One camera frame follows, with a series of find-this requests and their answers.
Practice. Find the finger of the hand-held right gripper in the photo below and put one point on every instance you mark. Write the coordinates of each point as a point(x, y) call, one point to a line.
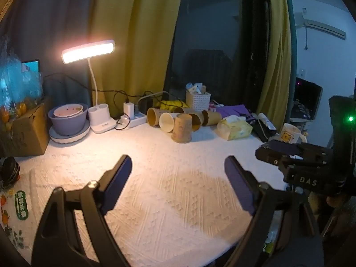
point(268, 157)
point(285, 147)

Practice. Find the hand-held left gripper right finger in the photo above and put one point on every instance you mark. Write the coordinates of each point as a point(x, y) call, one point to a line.
point(239, 185)

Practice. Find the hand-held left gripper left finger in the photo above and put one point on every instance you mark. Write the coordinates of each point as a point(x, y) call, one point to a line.
point(119, 183)

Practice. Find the printed paper cup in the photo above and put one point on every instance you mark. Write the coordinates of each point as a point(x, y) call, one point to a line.
point(182, 128)

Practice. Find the brown paper cup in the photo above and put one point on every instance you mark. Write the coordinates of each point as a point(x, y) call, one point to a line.
point(212, 117)
point(195, 120)
point(154, 116)

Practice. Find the white-lined paper cup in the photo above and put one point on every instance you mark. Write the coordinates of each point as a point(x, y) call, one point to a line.
point(167, 122)

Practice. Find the person's right hand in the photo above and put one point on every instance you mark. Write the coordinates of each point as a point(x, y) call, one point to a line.
point(335, 201)

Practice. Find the white cartoon mug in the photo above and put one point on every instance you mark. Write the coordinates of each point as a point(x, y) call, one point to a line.
point(289, 135)

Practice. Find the black flat case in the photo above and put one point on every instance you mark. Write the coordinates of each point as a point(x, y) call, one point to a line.
point(261, 131)

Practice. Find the white tube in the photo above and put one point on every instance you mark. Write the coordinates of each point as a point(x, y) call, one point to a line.
point(267, 121)

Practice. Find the yellow tissue pack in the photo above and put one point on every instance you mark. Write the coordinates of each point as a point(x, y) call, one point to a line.
point(234, 129)

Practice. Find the white textured tablecloth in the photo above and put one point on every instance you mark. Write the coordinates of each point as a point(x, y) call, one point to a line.
point(172, 189)

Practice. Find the dark monitor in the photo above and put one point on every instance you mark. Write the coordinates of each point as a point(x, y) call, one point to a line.
point(307, 98)

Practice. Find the purple cloth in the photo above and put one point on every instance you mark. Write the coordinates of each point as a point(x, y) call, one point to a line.
point(236, 111)

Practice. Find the white power strip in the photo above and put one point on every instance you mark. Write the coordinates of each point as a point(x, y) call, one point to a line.
point(133, 120)

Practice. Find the white plate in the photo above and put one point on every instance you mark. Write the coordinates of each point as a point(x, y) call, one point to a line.
point(71, 139)

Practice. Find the white charger plug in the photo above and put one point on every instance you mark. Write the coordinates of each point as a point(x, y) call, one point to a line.
point(128, 108)

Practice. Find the purple bowl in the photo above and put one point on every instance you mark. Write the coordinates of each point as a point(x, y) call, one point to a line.
point(68, 123)

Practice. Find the black charger plug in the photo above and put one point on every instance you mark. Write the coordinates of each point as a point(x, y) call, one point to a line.
point(144, 104)

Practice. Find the white inner bowl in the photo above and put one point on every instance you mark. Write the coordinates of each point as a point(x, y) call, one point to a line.
point(68, 111)

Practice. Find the white woven basket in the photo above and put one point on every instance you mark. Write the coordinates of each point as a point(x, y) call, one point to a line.
point(198, 101)

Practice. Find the yellow folded cloth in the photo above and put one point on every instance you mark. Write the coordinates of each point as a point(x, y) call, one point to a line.
point(170, 105)

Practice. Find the white desk lamp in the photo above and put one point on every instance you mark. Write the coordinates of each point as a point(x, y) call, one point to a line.
point(94, 89)

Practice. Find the yellow curtain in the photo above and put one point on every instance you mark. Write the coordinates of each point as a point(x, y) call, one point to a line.
point(139, 39)
point(275, 50)

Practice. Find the small boxes in basket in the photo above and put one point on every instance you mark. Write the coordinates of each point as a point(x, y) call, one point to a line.
point(195, 88)

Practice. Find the cardboard box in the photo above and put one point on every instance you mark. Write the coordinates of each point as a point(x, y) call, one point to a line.
point(26, 135)

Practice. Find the black round lids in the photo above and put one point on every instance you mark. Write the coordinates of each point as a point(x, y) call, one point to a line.
point(9, 171)

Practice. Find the printed plastic bag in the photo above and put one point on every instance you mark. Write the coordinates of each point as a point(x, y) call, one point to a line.
point(12, 214)

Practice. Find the dark window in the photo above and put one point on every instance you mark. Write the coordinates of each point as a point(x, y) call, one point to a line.
point(219, 39)

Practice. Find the white air conditioner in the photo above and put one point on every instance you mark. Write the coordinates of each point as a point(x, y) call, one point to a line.
point(322, 26)

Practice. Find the clear bag of oranges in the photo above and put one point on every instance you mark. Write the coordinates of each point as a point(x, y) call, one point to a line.
point(18, 86)

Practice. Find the small tablet screen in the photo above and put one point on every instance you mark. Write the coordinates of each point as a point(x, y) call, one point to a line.
point(32, 66)

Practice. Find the grey curtain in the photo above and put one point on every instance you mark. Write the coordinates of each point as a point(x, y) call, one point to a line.
point(50, 25)

